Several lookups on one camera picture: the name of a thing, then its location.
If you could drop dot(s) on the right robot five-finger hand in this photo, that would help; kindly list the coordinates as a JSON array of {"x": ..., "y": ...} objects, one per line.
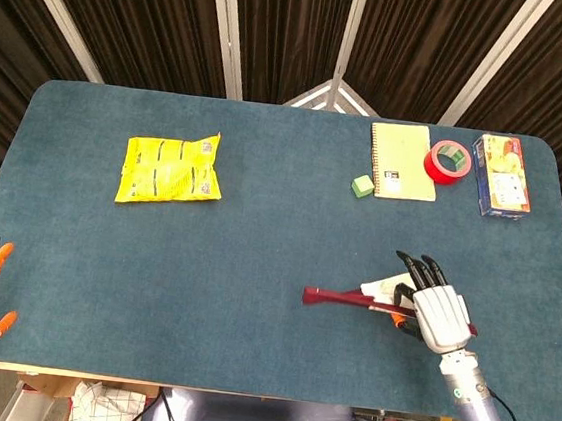
[{"x": 440, "y": 318}]

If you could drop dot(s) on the red ribbed paper folding fan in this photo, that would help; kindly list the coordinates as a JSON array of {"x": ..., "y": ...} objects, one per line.
[{"x": 332, "y": 297}]

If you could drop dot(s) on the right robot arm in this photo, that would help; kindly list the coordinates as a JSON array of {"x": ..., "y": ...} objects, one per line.
[{"x": 472, "y": 396}]

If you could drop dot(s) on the white table leg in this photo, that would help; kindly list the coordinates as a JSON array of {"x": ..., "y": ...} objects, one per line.
[{"x": 32, "y": 403}]

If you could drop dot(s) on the red tape roll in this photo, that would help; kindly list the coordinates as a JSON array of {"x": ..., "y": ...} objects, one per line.
[{"x": 433, "y": 168}]

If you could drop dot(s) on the blue and yellow carton box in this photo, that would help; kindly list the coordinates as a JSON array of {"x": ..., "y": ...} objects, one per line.
[{"x": 503, "y": 178}]

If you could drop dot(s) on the green cube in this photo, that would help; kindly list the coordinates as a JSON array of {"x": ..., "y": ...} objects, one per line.
[{"x": 362, "y": 186}]

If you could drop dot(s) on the pale green spiral notebook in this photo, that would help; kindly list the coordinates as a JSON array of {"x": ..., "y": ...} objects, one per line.
[{"x": 399, "y": 157}]

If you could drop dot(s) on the white checked cloth bag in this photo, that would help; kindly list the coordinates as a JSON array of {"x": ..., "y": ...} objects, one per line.
[{"x": 104, "y": 410}]

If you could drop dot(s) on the blue felt table mat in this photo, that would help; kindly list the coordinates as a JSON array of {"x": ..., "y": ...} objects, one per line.
[{"x": 204, "y": 273}]

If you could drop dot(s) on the yellow snack bag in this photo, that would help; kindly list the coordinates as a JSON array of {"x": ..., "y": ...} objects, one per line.
[{"x": 170, "y": 168}]

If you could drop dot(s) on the black pleated curtain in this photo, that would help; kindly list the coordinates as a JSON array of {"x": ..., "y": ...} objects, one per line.
[{"x": 145, "y": 15}]

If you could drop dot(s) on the white triangular frame base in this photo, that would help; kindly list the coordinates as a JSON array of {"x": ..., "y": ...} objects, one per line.
[{"x": 330, "y": 97}]

